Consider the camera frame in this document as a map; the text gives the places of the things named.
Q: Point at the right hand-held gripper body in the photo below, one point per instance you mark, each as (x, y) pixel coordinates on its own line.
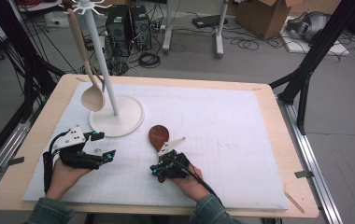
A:
(172, 166)

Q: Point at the beige ladle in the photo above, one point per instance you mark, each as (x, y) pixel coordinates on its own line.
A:
(93, 99)

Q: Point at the large cardboard box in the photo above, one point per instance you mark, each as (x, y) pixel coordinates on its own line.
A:
(259, 18)

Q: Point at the thin wooden stick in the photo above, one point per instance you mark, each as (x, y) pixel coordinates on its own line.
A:
(294, 202)

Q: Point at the black computer tower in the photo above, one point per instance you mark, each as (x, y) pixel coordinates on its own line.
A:
(141, 28)
(118, 31)

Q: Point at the white metal stand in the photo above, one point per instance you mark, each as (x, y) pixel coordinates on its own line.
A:
(219, 37)

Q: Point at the grey metal clip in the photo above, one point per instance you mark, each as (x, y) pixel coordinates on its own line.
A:
(12, 163)
(304, 174)

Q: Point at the person's right hand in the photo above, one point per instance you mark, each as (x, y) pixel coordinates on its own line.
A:
(194, 186)

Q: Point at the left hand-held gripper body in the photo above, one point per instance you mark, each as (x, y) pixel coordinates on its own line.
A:
(73, 140)

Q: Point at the black metal frame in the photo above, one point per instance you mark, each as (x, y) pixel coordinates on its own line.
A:
(315, 53)
(26, 62)

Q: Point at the white floor board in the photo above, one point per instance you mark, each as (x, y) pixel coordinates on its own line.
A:
(337, 48)

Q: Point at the person's left hand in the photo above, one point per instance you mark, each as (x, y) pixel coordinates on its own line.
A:
(62, 180)

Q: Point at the grey bag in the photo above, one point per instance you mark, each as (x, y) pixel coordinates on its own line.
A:
(309, 25)

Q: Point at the black flat device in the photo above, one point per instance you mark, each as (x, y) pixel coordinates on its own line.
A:
(210, 21)

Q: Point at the brown wooden spoon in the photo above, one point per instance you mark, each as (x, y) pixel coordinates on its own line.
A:
(158, 135)

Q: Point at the white grid mat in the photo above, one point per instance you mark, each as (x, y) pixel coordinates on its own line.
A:
(213, 140)

